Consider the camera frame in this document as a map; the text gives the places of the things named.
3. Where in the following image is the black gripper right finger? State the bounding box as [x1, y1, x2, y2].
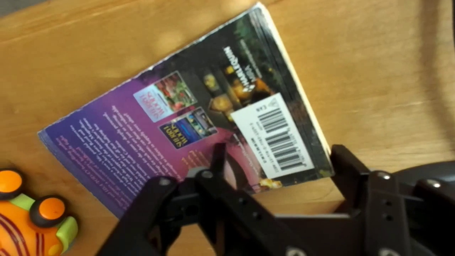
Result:
[330, 144, 412, 256]

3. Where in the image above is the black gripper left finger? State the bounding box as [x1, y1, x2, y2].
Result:
[96, 143, 257, 256]

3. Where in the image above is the purple paperback book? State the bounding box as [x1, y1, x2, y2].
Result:
[37, 2, 335, 220]

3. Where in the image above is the orange green toy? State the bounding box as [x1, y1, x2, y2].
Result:
[0, 168, 79, 256]

